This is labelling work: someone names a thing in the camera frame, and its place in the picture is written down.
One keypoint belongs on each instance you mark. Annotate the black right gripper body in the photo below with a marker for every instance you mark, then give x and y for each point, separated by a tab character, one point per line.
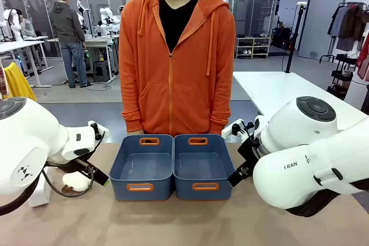
248	151

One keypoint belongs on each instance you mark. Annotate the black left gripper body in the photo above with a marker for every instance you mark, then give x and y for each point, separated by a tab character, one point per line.
83	166

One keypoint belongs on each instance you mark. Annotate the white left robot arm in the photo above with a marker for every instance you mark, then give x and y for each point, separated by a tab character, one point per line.
26	148

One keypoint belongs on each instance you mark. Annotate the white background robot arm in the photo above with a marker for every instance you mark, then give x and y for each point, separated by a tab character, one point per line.
13	22

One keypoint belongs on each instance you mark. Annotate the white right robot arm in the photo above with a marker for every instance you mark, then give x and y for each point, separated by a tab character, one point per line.
299	171

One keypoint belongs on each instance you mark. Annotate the white side table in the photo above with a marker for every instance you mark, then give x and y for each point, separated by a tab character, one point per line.
285	90

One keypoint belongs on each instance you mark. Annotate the black plastic stool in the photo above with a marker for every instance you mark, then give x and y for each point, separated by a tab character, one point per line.
101	71

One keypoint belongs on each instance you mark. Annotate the wooden shoe rack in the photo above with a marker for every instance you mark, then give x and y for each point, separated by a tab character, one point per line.
253	47

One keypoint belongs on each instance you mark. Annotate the yellow cloth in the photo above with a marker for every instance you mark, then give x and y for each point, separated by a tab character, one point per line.
17	83

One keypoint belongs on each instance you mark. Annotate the person in orange hoodie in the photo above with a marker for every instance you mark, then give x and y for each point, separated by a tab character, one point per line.
176	64

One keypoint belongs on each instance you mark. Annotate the black utility cart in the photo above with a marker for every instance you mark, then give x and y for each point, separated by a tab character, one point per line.
341	76

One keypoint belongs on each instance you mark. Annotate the white desk with legs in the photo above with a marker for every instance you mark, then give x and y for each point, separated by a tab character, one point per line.
21	47

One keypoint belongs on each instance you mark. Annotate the man in grey jacket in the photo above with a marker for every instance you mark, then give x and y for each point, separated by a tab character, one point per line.
69	33

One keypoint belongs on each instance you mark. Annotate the white humanoid background robot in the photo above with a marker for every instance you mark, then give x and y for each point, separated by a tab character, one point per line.
107	18

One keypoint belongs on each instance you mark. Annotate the seated person in grey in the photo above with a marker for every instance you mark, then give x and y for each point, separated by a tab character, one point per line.
26	27

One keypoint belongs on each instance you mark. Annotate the black clothes rack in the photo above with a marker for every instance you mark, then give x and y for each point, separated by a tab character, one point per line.
350	27

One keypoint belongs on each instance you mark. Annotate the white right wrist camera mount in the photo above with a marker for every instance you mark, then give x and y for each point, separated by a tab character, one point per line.
232	129

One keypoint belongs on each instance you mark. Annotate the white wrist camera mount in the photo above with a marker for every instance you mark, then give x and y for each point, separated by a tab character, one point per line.
232	129
102	132

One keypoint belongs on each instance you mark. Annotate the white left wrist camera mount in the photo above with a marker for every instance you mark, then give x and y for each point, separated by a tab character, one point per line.
102	132

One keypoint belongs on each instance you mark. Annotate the black camera tripod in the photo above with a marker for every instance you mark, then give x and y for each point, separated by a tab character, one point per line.
295	33

